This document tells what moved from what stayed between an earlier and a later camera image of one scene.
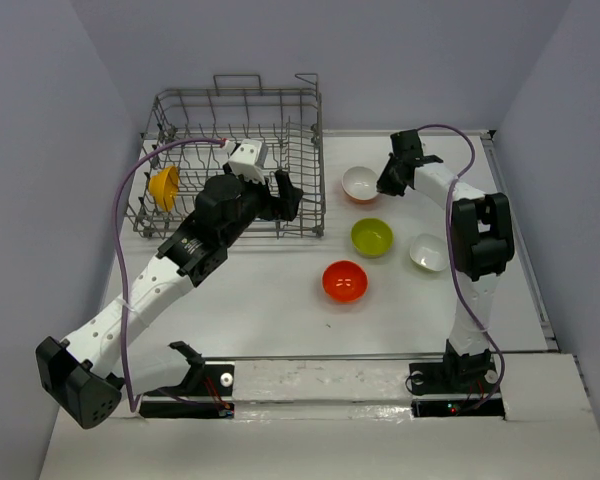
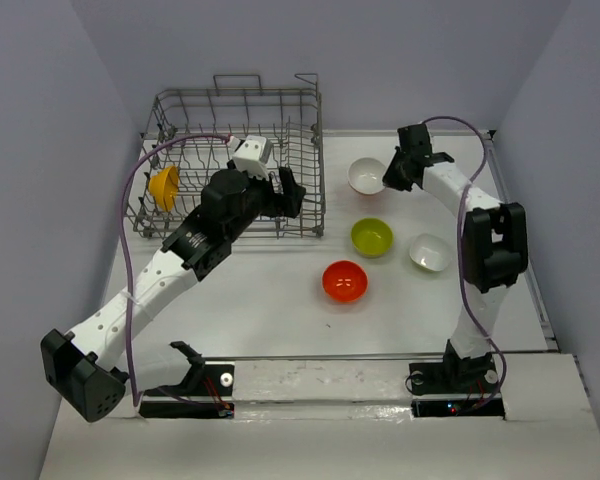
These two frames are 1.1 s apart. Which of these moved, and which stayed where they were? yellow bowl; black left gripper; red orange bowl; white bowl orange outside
Moved: white bowl orange outside
Stayed: yellow bowl; red orange bowl; black left gripper
